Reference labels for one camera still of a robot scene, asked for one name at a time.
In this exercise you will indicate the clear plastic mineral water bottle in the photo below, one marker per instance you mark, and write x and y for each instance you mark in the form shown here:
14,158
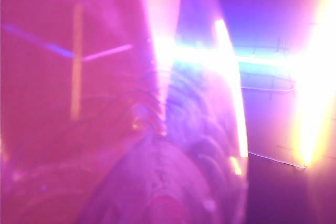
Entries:
199,129

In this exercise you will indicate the cyan-white vertical light bar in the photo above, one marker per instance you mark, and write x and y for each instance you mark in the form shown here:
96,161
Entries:
262,62

